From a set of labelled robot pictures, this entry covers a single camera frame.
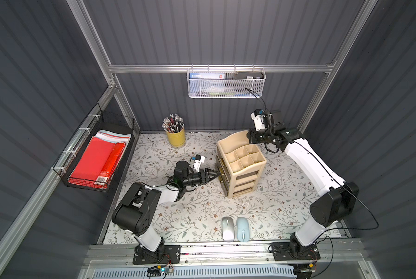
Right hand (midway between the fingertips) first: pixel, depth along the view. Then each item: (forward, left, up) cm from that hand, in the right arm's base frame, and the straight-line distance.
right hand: (248, 134), depth 81 cm
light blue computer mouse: (-35, +3, -25) cm, 43 cm away
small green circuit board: (-51, +39, -27) cm, 70 cm away
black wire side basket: (+6, +69, 0) cm, 69 cm away
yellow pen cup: (+15, +39, -21) cm, 47 cm away
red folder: (-18, +63, +2) cm, 66 cm away
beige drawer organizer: (-15, +5, -2) cm, 16 cm away
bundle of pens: (+17, +40, -9) cm, 45 cm away
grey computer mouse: (-34, +10, -26) cm, 44 cm away
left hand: (-15, +14, -13) cm, 24 cm away
